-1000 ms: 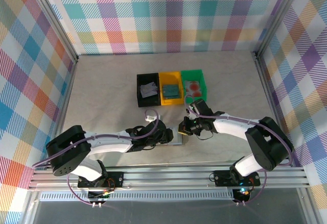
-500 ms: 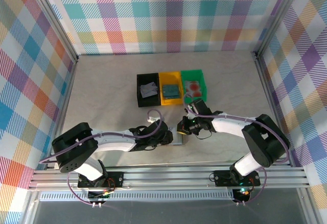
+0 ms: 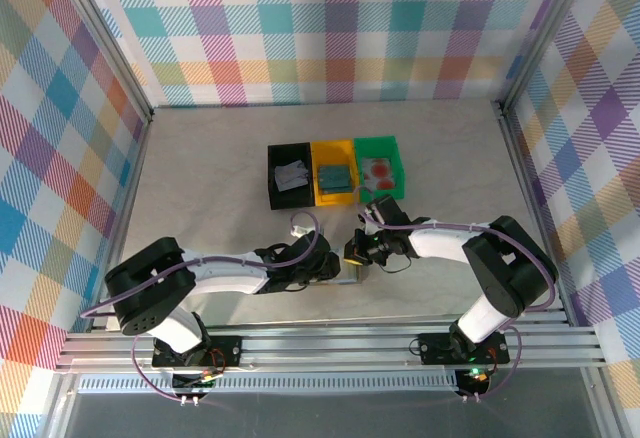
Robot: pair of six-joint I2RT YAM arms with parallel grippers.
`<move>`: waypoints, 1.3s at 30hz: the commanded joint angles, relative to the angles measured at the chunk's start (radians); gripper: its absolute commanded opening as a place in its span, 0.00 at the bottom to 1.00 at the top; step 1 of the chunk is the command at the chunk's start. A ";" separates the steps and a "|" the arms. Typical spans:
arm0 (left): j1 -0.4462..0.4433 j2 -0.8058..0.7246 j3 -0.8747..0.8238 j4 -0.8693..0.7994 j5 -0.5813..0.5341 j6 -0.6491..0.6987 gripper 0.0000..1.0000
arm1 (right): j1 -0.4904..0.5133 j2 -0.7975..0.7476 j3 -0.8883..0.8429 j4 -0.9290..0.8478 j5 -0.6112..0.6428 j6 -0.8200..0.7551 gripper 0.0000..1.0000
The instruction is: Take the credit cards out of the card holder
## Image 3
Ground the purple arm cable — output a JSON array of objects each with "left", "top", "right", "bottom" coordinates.
[
  {"left": 79, "top": 211, "right": 322, "bottom": 403},
  {"left": 352, "top": 186, "right": 560, "bottom": 403}
]

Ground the black plastic bin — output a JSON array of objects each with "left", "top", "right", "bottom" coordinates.
[{"left": 267, "top": 142, "right": 317, "bottom": 211}]

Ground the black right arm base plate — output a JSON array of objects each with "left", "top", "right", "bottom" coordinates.
[{"left": 418, "top": 331, "right": 511, "bottom": 365}]

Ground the green plastic bin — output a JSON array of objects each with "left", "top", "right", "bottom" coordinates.
[{"left": 353, "top": 135, "right": 405, "bottom": 203}]

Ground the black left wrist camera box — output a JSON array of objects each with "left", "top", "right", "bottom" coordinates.
[{"left": 293, "top": 232, "right": 333, "bottom": 262}]

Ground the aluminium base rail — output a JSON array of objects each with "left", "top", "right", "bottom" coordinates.
[{"left": 54, "top": 325, "right": 609, "bottom": 373}]

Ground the white VIP card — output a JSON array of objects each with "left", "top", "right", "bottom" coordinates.
[{"left": 274, "top": 159, "right": 305, "bottom": 183}]

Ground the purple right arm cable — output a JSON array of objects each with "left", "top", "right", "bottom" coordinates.
[{"left": 352, "top": 186, "right": 560, "bottom": 403}]

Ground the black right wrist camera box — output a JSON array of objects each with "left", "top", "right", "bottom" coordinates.
[{"left": 363, "top": 196, "right": 402, "bottom": 226}]

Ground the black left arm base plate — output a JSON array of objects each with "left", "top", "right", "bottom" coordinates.
[{"left": 151, "top": 335, "right": 244, "bottom": 370}]

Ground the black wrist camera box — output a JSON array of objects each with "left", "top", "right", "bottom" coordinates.
[
  {"left": 293, "top": 232, "right": 333, "bottom": 262},
  {"left": 363, "top": 196, "right": 402, "bottom": 226}
]

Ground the yellow plastic bin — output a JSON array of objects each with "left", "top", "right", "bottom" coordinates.
[{"left": 310, "top": 139, "right": 361, "bottom": 208}]

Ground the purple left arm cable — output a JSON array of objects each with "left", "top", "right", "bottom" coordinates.
[{"left": 79, "top": 211, "right": 322, "bottom": 403}]

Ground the small black control board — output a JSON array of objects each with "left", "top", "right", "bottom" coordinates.
[
  {"left": 171, "top": 368, "right": 220, "bottom": 393},
  {"left": 457, "top": 366, "right": 492, "bottom": 390}
]

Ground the aluminium frame post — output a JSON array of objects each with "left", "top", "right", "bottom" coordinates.
[
  {"left": 499, "top": 0, "right": 599, "bottom": 114},
  {"left": 47, "top": 0, "right": 155, "bottom": 123}
]

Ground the aluminium side rail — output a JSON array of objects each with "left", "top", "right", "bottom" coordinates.
[{"left": 498, "top": 106, "right": 572, "bottom": 325}]

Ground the grey slotted cable duct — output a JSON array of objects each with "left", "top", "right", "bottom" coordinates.
[{"left": 77, "top": 375, "right": 461, "bottom": 394}]

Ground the teal card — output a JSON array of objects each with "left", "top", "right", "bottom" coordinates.
[{"left": 318, "top": 164, "right": 351, "bottom": 193}]

